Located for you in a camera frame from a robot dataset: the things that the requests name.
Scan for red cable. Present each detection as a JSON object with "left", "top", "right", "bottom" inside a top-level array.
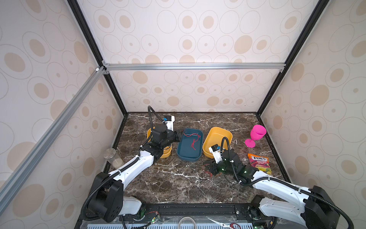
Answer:
[{"left": 182, "top": 132, "right": 202, "bottom": 151}]

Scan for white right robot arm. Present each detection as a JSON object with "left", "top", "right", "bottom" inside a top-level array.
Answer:
[{"left": 208, "top": 145, "right": 354, "bottom": 229}]

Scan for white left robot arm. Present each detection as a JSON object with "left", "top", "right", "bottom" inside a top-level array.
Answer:
[{"left": 80, "top": 124, "right": 184, "bottom": 223}]

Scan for left yellow plastic bin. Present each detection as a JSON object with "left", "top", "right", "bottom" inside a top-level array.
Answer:
[{"left": 147, "top": 129, "right": 172, "bottom": 158}]

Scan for yellow plastic bin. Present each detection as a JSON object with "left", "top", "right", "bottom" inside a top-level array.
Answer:
[
  {"left": 147, "top": 129, "right": 172, "bottom": 158},
  {"left": 203, "top": 127, "right": 233, "bottom": 158}
]

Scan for teal plastic bin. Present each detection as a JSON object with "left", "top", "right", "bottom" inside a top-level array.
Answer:
[{"left": 177, "top": 128, "right": 204, "bottom": 162}]

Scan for right yellow plastic bin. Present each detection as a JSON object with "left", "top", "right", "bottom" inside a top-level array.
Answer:
[{"left": 203, "top": 127, "right": 233, "bottom": 158}]

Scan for orange candy bag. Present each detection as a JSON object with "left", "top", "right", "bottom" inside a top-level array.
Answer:
[{"left": 248, "top": 154, "right": 272, "bottom": 175}]

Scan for pink plastic goblet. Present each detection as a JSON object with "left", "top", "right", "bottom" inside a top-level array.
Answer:
[{"left": 245, "top": 125, "right": 267, "bottom": 148}]

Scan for clear jar with powder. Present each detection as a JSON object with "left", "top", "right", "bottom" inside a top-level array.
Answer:
[{"left": 103, "top": 148, "right": 124, "bottom": 169}]

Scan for horizontal aluminium bar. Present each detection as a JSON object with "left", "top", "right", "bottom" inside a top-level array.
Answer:
[{"left": 105, "top": 63, "right": 286, "bottom": 71}]

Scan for diagonal aluminium bar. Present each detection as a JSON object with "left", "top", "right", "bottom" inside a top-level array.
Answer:
[{"left": 1, "top": 66, "right": 106, "bottom": 214}]

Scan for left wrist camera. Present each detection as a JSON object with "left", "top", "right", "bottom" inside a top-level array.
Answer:
[{"left": 163, "top": 115, "right": 175, "bottom": 131}]

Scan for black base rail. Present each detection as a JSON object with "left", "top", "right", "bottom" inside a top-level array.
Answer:
[{"left": 123, "top": 203, "right": 274, "bottom": 223}]

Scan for scissors with red handle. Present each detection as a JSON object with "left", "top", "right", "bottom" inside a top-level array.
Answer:
[{"left": 207, "top": 217, "right": 242, "bottom": 229}]

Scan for white looped cable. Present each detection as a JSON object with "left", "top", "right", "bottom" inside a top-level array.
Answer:
[{"left": 178, "top": 216, "right": 197, "bottom": 229}]

